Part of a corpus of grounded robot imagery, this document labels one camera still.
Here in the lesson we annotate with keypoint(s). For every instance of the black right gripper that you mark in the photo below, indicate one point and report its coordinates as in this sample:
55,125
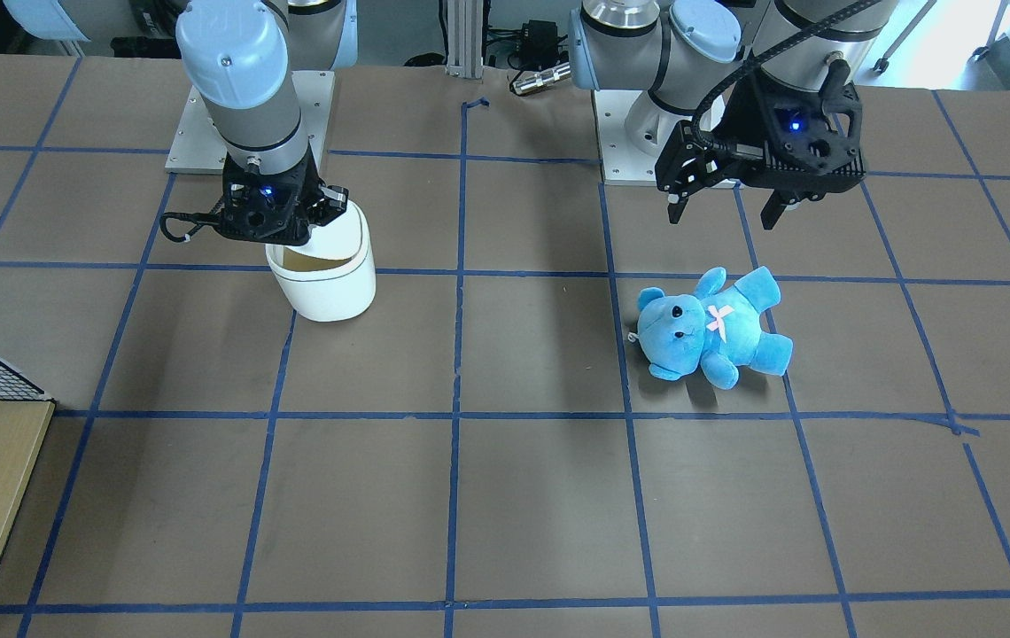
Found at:
329,203

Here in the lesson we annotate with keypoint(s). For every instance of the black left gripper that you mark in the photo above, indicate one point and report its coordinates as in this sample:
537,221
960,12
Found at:
742,118

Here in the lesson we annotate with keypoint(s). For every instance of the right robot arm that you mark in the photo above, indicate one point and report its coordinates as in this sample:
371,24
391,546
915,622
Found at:
236,54

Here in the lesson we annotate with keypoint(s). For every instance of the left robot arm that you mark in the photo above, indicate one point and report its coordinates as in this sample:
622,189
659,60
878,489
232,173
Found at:
688,55

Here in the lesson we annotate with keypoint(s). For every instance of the blue teddy bear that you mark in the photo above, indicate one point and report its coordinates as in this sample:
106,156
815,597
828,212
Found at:
715,329

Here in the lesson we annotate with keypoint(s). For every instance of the silver metal cylinder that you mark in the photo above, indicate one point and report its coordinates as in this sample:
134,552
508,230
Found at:
528,82

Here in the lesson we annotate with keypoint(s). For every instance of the black power adapter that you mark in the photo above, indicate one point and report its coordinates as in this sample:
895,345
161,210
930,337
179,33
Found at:
538,48

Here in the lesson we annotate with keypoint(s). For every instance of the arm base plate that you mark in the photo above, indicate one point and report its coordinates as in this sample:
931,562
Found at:
631,132
205,134

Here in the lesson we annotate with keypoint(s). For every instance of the aluminium frame post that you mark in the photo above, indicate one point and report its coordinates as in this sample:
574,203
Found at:
464,26

